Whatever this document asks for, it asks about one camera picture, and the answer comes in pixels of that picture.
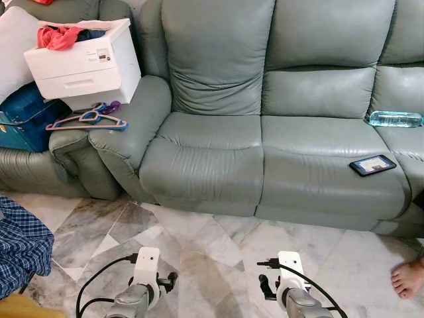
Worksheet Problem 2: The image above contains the blue plastic hanger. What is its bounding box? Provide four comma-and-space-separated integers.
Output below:
79, 103, 110, 123

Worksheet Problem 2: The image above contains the purple plastic hanger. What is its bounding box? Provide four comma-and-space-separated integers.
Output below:
99, 99, 122, 115

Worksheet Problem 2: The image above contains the pink plastic hanger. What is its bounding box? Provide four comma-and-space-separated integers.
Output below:
45, 109, 130, 132

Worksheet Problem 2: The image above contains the grey-green leather sofa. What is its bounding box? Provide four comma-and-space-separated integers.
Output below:
0, 0, 424, 239

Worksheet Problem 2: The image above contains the person's bare foot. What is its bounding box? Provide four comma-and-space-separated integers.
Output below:
391, 257, 424, 300

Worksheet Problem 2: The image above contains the blue plaid trouser leg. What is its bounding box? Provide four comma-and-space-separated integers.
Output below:
0, 194, 55, 299

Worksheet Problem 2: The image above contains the black tablet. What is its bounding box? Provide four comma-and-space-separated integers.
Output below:
349, 154, 398, 178

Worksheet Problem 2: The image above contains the clear plastic water bottle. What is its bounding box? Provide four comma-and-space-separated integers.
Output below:
368, 111, 423, 129

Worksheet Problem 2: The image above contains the blue storage bag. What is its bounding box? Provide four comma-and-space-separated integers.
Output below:
0, 83, 70, 153

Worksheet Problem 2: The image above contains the white plastic drawer box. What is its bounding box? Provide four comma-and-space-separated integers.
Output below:
24, 18, 142, 110

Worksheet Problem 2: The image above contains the coral red garment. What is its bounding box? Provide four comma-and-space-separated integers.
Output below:
36, 25, 83, 52

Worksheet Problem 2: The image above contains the white pillow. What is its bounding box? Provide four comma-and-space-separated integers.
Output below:
0, 7, 44, 103

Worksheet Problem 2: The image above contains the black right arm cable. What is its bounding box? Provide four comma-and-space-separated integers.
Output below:
257, 258, 348, 318

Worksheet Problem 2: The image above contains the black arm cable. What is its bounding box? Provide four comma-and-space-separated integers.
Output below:
257, 258, 348, 318
75, 252, 138, 318

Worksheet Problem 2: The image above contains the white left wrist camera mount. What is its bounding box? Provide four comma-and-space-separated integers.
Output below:
132, 247, 162, 289

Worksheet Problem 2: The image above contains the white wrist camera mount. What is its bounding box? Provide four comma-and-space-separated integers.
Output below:
132, 247, 162, 289
276, 251, 311, 292

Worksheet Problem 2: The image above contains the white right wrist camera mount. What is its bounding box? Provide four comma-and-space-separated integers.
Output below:
276, 251, 311, 292

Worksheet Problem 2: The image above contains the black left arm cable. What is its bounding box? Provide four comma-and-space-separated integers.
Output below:
75, 252, 138, 318

